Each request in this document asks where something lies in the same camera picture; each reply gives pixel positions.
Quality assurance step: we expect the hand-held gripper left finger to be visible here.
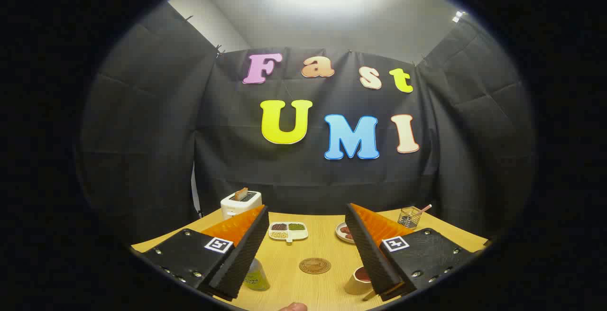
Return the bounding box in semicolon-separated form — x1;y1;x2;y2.
141;205;270;301

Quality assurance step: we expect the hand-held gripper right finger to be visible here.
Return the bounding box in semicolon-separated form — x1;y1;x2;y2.
345;203;477;302

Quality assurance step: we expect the silver green juice bottle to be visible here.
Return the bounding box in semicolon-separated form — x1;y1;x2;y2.
243;258;271;292

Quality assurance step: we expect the cream cup with wooden handle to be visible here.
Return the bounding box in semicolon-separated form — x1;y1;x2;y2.
344;266;377;301

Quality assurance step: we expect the round wooden coaster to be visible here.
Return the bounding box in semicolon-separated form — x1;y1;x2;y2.
299;257;331;274

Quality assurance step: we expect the white round plate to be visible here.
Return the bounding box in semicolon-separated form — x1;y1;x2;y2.
335;222;356;244

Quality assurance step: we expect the white toaster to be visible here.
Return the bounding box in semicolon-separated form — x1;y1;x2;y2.
221;191;263;220

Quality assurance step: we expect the white divided bean tray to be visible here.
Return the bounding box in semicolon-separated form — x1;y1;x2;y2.
268;221;309;243

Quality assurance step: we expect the wooden table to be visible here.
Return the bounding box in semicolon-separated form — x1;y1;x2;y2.
131;207;489;311

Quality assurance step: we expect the metal wire basket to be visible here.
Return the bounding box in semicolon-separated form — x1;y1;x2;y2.
397;207;423;229

